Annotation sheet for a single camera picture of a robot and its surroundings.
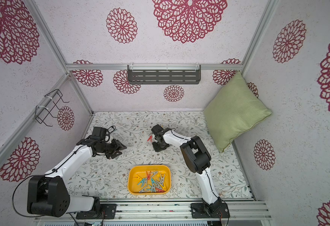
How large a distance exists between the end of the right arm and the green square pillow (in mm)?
375

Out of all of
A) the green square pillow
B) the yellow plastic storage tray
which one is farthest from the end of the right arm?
the green square pillow

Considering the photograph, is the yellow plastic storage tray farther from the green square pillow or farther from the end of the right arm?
the green square pillow

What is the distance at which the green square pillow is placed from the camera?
77 centimetres

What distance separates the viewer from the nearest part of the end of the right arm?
75 centimetres
